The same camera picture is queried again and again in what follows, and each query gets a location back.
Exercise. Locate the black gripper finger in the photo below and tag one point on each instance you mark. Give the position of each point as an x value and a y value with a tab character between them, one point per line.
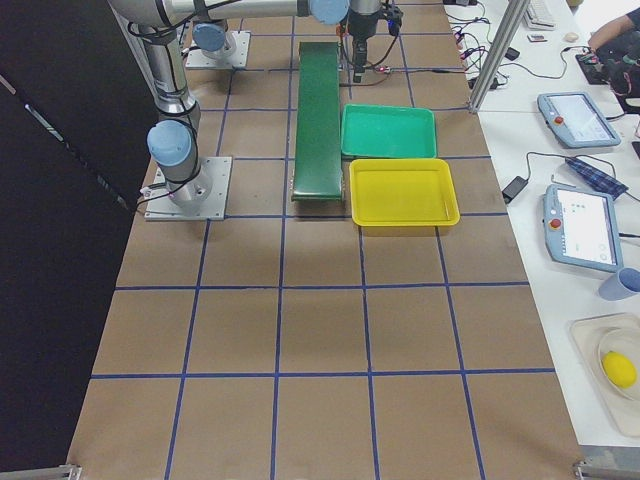
357	61
363	55

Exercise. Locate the green plastic tray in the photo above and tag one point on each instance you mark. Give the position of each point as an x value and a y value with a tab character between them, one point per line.
381	131

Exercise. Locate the green conveyor belt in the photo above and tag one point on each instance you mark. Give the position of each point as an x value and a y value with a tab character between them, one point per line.
318	160

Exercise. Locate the yellow plastic tray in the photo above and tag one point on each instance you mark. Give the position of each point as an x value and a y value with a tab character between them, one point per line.
415	192

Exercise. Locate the black phone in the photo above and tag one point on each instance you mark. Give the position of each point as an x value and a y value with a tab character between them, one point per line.
512	54

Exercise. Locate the white keyboard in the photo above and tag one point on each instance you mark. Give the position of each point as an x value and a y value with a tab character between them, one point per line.
538	17

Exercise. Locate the black power adapter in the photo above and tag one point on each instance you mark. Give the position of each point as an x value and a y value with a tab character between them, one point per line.
513	189

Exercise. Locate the upper teach pendant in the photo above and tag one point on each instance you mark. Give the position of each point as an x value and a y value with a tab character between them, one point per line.
576	121

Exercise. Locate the teach pendant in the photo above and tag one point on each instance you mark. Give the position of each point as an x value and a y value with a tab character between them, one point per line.
576	121
580	228

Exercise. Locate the person at desk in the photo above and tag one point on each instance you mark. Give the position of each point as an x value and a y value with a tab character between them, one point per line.
613	29

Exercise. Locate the blue plaid cloth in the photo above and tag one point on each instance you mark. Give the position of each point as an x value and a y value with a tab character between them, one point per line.
597	179

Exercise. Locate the lower teach pendant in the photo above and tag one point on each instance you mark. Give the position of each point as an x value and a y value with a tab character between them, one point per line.
580	228

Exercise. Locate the blue grey cup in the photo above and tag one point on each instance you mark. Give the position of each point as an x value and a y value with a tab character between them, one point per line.
622	285

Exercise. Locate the beige tray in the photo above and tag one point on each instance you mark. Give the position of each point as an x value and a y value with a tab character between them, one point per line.
586	335

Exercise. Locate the white bowl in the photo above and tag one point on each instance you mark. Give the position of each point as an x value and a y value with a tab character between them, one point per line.
626	342

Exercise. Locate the yellow lemon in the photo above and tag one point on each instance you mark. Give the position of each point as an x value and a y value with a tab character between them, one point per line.
619	369

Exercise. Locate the aluminium frame post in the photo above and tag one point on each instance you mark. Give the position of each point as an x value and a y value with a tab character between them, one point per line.
507	28

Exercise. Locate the right corner bracket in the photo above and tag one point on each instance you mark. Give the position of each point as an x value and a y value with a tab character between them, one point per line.
584	470

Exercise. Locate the corner bracket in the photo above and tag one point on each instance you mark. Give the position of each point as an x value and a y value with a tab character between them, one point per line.
584	470
62	472

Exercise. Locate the left corner bracket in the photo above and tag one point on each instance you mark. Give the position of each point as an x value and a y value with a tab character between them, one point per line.
62	472

